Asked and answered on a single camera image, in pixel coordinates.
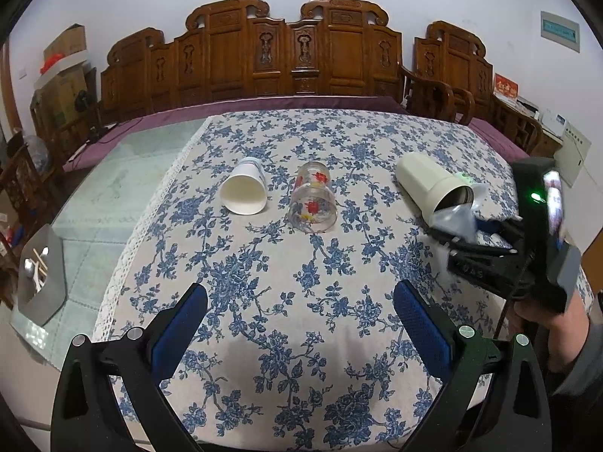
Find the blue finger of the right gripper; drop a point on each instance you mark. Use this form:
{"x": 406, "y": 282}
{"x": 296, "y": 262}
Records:
{"x": 479, "y": 235}

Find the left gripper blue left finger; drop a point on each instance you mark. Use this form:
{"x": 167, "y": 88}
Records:
{"x": 144, "y": 357}

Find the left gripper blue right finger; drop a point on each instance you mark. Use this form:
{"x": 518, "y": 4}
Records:
{"x": 458, "y": 357}

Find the person's right forearm sleeve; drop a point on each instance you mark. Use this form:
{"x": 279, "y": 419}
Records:
{"x": 576, "y": 399}

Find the white paper cup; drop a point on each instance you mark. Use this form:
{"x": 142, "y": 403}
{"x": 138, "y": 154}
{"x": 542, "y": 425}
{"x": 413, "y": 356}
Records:
{"x": 245, "y": 192}

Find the person's right hand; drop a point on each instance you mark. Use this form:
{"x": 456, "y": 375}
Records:
{"x": 568, "y": 331}

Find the purple armchair cushion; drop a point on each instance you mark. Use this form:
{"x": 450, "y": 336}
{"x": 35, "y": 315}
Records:
{"x": 497, "y": 140}

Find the wooden side table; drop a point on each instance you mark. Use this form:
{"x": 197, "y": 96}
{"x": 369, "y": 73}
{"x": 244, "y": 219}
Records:
{"x": 541, "y": 124}

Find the red gift box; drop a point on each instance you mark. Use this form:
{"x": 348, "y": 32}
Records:
{"x": 504, "y": 87}

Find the carved wooden armchair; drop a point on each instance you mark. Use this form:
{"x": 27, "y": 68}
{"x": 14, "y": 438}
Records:
{"x": 457, "y": 57}

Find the clear glass red print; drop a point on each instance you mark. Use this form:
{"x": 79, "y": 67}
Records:
{"x": 312, "y": 205}

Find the wooden chair at left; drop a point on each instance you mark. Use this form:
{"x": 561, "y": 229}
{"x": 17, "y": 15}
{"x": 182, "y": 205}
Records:
{"x": 28, "y": 195}

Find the blue floral tablecloth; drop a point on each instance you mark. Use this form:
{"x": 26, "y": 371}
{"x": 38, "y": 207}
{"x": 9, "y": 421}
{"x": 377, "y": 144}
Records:
{"x": 301, "y": 348}

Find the grey electrical panel box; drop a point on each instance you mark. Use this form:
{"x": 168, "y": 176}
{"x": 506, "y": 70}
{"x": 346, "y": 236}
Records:
{"x": 560, "y": 30}

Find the carved wooden sofa bench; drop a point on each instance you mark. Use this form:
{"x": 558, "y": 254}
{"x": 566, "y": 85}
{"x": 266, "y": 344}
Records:
{"x": 234, "y": 49}

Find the small black desk fan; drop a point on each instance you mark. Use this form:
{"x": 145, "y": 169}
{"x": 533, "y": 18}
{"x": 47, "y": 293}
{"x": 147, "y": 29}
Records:
{"x": 86, "y": 105}

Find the lower cardboard box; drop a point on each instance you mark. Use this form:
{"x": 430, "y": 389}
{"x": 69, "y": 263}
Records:
{"x": 58, "y": 96}

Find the cardboard box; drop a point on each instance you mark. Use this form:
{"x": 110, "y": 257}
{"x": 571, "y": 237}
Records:
{"x": 72, "y": 40}
{"x": 58, "y": 96}

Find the orange red object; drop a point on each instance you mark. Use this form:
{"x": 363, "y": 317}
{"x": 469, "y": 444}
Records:
{"x": 50, "y": 61}

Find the upper cardboard box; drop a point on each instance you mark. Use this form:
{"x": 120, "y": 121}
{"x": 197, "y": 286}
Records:
{"x": 72, "y": 40}

